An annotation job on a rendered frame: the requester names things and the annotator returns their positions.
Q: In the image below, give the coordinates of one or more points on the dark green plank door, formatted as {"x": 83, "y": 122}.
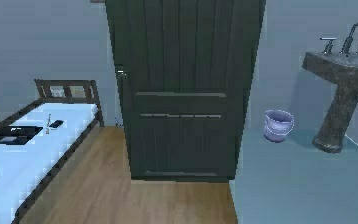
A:
{"x": 182, "y": 100}

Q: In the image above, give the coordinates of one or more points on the pale purple waste bucket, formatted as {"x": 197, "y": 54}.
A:
{"x": 277, "y": 126}

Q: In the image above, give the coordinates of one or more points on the black mobile phone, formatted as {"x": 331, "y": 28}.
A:
{"x": 56, "y": 124}

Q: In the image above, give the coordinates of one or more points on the thin grey pen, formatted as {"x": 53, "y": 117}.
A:
{"x": 48, "y": 124}

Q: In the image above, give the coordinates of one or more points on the dark wood bed, white mattress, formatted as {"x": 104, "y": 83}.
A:
{"x": 30, "y": 156}

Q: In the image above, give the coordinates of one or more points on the black open laptop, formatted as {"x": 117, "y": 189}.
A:
{"x": 12, "y": 134}

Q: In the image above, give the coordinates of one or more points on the dark metal sink faucet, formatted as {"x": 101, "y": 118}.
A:
{"x": 353, "y": 38}

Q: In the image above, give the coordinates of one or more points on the dark stone pedestal sink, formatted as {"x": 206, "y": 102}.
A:
{"x": 342, "y": 96}

